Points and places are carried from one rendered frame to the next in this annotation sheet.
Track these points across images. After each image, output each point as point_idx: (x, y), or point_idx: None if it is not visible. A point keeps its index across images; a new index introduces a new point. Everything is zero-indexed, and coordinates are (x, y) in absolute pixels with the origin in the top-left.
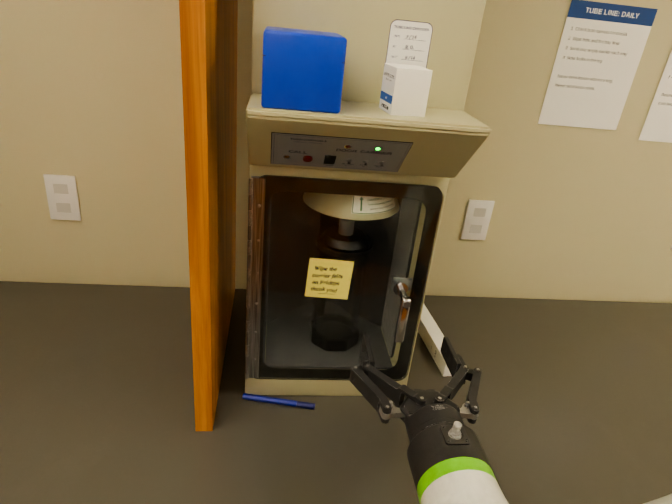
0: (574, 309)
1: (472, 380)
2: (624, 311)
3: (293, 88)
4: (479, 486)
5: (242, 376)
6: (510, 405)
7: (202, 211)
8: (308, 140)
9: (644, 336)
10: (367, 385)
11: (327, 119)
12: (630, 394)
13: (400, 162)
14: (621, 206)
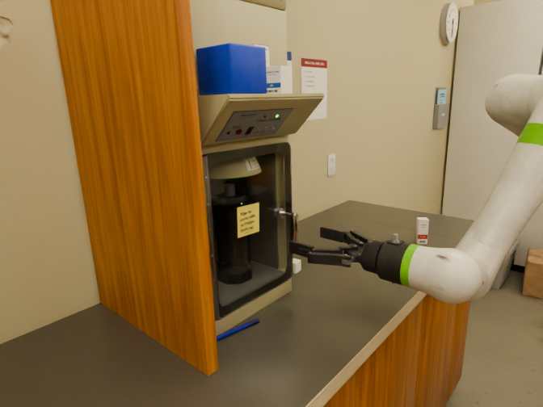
0: (308, 222)
1: (356, 234)
2: (326, 215)
3: (246, 79)
4: (430, 248)
5: None
6: (337, 268)
7: (199, 178)
8: (248, 115)
9: (345, 220)
10: (326, 254)
11: (265, 96)
12: None
13: (280, 125)
14: (305, 158)
